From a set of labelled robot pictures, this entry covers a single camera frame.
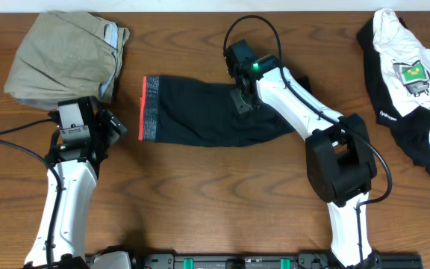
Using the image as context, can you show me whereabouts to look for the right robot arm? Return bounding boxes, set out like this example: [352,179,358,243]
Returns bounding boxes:
[224,52,377,268]

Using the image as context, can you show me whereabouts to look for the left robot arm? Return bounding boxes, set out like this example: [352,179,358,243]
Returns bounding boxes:
[24,96,131,269]

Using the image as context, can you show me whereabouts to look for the black leggings red waistband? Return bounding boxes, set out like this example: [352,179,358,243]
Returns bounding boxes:
[138,75,295,147]

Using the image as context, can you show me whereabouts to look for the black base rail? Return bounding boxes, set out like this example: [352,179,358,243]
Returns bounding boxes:
[86,244,425,269]

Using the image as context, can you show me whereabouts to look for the folded khaki pants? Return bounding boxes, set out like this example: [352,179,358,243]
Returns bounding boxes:
[4,11,130,110]

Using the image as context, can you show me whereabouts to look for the black white t-shirt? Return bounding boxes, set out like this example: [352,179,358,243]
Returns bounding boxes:
[357,8,430,175]

